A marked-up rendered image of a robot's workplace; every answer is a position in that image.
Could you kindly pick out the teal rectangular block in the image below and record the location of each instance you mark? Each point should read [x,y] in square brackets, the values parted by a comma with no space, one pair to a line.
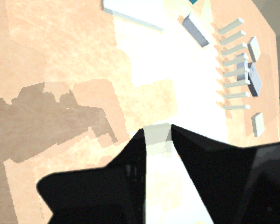
[193,2]

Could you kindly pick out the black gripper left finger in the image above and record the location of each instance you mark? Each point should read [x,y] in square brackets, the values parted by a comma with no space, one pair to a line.
[122,181]

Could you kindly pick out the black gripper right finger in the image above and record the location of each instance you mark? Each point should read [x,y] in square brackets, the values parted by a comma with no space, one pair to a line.
[223,174]

